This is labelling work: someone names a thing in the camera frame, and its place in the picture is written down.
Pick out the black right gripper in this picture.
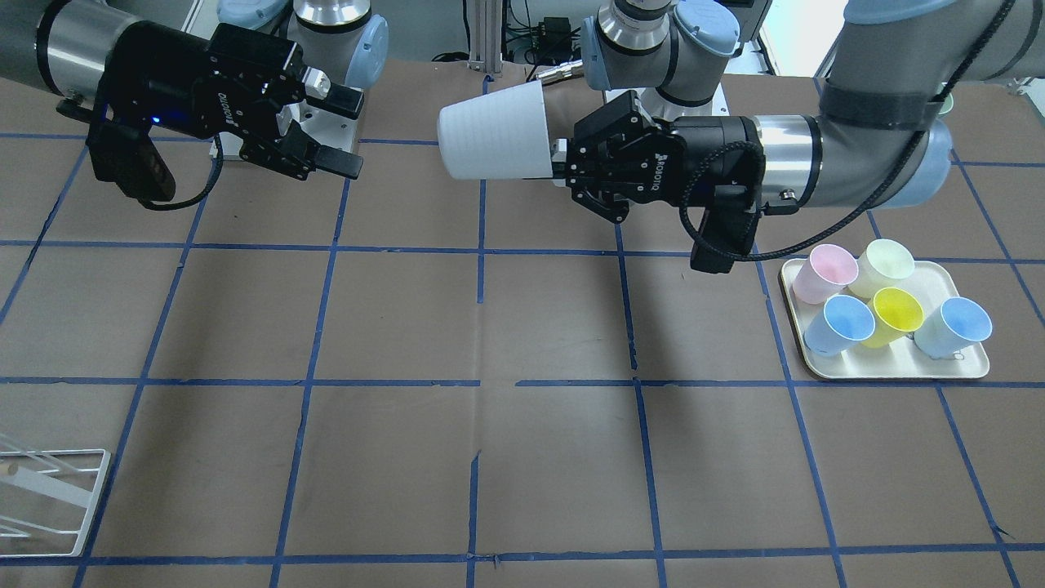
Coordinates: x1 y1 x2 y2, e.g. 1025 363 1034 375
102 21 363 181

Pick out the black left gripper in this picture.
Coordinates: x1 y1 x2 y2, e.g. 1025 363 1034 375
551 91 764 224

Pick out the grey plastic cup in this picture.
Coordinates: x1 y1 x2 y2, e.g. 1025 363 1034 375
437 81 553 180

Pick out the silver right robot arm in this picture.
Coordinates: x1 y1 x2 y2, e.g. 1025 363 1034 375
2 1 363 179

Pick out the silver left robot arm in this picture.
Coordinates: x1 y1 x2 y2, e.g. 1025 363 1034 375
551 1 1043 260

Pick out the pink plastic cup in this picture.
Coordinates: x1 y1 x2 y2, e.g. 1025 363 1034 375
792 244 859 305

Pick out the blue cup near tray corner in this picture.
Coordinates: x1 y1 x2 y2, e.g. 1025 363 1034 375
802 293 876 357

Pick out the pale green plastic cup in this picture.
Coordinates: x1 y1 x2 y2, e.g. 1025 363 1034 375
847 238 915 299

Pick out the yellow plastic cup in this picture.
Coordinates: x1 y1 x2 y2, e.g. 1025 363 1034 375
861 287 926 349

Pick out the blue cup at tray end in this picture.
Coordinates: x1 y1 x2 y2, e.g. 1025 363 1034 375
914 296 994 359

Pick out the cream plastic tray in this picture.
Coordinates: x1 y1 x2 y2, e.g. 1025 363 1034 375
779 258 990 380

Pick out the silver cable connector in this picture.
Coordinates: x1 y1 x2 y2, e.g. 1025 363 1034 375
526 60 585 87

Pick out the aluminium frame post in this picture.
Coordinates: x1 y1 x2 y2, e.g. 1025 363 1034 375
465 0 506 78

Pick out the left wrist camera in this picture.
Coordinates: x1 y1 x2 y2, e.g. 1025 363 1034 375
689 205 760 274

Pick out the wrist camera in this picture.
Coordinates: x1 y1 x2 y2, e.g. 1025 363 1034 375
87 120 176 203
689 205 760 274

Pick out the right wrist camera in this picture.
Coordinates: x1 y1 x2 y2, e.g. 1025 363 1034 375
87 120 176 203

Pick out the white wire cup rack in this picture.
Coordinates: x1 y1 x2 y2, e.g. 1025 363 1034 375
1 434 112 559

